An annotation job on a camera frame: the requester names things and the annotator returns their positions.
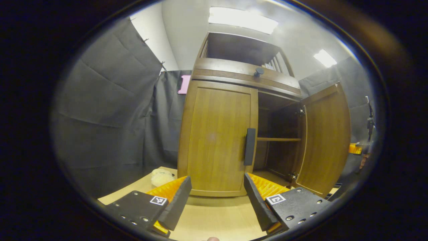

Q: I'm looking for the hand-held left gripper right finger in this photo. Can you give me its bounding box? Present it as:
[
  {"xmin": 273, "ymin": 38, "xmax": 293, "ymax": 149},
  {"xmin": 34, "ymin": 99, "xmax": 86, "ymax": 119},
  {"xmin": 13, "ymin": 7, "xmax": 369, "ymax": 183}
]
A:
[{"xmin": 243, "ymin": 172, "xmax": 333, "ymax": 235}]

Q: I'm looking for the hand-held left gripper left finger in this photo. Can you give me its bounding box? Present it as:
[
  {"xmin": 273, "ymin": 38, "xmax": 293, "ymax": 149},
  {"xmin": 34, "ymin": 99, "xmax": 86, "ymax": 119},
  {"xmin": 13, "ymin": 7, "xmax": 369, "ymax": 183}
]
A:
[{"xmin": 96, "ymin": 176, "xmax": 193, "ymax": 238}]

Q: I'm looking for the wooden cabinet door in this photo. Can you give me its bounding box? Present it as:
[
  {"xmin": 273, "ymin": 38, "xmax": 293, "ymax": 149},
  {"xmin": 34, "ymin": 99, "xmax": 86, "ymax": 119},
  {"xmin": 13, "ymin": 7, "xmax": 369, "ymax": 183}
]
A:
[
  {"xmin": 294, "ymin": 82, "xmax": 351, "ymax": 198},
  {"xmin": 177, "ymin": 80, "xmax": 259, "ymax": 197}
]

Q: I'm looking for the brown wooden shoe cabinet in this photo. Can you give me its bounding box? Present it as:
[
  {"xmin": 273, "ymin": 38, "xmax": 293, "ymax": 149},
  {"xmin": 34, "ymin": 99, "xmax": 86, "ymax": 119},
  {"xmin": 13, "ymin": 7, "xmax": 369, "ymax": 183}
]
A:
[{"xmin": 177, "ymin": 32, "xmax": 351, "ymax": 198}]

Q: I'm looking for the cream plush toy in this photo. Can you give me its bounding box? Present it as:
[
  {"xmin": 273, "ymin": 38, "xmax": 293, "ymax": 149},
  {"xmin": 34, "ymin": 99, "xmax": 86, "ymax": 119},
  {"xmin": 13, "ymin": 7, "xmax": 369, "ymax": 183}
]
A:
[{"xmin": 150, "ymin": 168, "xmax": 176, "ymax": 187}]

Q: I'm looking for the wooden inner shelf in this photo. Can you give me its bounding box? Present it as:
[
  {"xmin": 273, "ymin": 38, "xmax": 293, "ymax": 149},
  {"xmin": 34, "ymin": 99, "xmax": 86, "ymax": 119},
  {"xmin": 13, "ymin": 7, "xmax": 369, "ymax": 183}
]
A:
[{"xmin": 257, "ymin": 137, "xmax": 301, "ymax": 142}]

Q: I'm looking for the small ceiling light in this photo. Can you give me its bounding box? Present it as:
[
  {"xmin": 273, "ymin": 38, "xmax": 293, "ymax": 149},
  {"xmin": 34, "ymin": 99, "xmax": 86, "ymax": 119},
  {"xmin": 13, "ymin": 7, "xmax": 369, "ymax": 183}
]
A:
[{"xmin": 313, "ymin": 49, "xmax": 337, "ymax": 68}]

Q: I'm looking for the black backdrop cloth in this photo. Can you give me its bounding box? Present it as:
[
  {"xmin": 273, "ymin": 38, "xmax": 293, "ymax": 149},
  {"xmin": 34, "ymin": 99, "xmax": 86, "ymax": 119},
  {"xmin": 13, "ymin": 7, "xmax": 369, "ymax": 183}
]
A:
[{"xmin": 53, "ymin": 17, "xmax": 378, "ymax": 198}]

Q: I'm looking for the large ceiling light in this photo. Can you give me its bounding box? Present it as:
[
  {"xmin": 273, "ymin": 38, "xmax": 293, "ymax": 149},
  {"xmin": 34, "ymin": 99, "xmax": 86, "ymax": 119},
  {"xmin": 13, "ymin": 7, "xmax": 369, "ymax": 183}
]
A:
[{"xmin": 208, "ymin": 6, "xmax": 279, "ymax": 35}]

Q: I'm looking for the black cable with clamp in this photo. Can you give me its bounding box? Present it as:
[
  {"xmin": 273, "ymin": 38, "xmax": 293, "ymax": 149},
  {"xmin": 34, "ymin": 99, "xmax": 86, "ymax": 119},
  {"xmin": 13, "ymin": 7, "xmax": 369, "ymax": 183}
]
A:
[{"xmin": 365, "ymin": 96, "xmax": 376, "ymax": 143}]

